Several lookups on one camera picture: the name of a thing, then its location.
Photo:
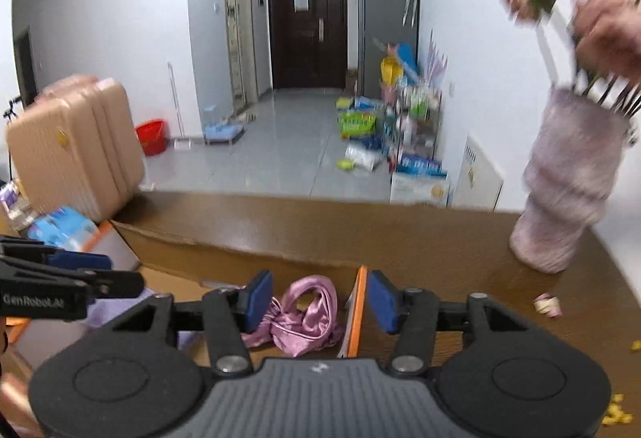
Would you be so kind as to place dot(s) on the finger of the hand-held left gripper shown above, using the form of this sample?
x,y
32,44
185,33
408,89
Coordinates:
x,y
117,285
80,260

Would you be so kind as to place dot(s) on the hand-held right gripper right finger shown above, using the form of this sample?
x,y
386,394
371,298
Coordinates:
x,y
381,300

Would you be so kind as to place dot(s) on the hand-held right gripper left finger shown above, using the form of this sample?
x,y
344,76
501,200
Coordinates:
x,y
259,300

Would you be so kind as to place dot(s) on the pink satin scrunchie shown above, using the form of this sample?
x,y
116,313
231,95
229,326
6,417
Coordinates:
x,y
305,318

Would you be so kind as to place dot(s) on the orange cardboard box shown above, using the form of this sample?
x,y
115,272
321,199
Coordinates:
x,y
250,232

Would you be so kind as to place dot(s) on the blue tissue packet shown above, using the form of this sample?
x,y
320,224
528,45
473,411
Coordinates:
x,y
62,226

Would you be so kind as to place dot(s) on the white carton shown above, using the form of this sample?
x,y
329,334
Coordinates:
x,y
419,190

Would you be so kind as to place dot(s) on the pink suitcase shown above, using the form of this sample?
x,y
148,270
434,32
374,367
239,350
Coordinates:
x,y
70,142

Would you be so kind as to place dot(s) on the red bucket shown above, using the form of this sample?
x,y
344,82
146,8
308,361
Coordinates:
x,y
151,137

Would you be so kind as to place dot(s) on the blue floor tray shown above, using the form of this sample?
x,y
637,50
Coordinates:
x,y
224,133

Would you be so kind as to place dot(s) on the green packet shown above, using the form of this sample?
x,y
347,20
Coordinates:
x,y
358,125

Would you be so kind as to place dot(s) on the storage rack with bottles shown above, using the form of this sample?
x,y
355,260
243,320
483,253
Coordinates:
x,y
413,122

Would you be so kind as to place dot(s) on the white mop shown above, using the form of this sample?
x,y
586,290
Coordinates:
x,y
176,107

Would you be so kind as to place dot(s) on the pink textured vase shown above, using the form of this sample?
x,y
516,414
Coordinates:
x,y
566,187

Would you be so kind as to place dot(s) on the yellow crumbs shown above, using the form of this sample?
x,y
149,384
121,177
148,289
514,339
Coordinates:
x,y
613,410

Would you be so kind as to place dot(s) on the dark brown door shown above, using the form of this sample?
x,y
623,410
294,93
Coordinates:
x,y
306,22

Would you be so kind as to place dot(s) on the grey refrigerator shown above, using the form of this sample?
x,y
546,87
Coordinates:
x,y
388,17

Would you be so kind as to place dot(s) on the artificial pink flowers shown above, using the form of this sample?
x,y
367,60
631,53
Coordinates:
x,y
596,17

